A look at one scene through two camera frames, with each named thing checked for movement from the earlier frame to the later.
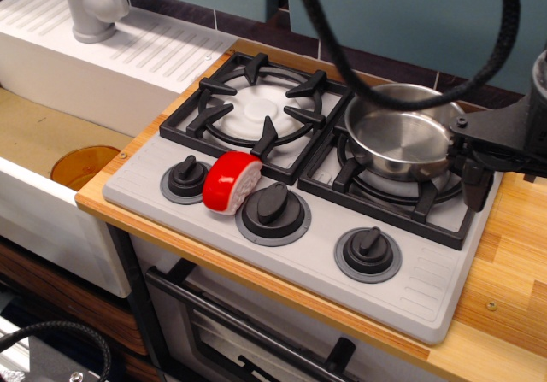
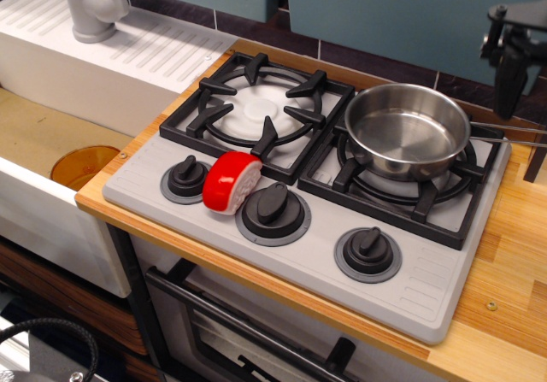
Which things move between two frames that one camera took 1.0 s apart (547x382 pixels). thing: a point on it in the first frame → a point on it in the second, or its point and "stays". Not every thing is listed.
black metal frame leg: [137, 280] stays
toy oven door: [210, 327] stays
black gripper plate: [501, 137] → [514, 27]
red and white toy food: [230, 178] stays
